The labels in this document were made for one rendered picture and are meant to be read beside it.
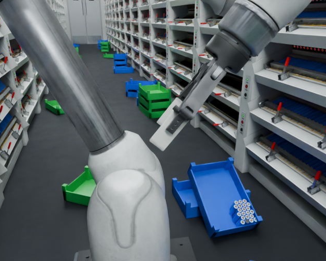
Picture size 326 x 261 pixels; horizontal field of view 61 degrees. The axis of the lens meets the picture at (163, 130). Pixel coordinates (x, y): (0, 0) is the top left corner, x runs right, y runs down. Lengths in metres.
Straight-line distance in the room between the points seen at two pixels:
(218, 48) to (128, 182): 0.29
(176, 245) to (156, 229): 0.27
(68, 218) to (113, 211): 0.80
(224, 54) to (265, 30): 0.07
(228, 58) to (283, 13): 0.10
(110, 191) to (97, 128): 0.20
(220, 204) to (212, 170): 0.17
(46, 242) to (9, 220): 0.23
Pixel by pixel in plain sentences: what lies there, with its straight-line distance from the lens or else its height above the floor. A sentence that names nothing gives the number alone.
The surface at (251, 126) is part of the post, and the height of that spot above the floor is 0.27.
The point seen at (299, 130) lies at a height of 0.37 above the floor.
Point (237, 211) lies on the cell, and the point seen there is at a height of 0.08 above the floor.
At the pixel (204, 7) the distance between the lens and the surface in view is 2.02.
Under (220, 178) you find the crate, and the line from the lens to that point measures 1.30.
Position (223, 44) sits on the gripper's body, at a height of 0.74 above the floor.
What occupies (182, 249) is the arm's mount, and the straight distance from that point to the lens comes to 0.79.
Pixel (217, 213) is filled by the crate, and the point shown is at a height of 0.04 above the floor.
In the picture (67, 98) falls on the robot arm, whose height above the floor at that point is 0.62.
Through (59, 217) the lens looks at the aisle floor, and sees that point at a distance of 1.31.
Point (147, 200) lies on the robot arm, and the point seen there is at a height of 0.48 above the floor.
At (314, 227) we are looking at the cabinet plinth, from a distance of 1.31.
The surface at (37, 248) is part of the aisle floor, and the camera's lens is 1.20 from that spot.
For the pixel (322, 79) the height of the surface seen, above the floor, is 0.58.
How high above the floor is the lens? 0.79
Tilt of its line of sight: 22 degrees down
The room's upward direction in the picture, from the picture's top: straight up
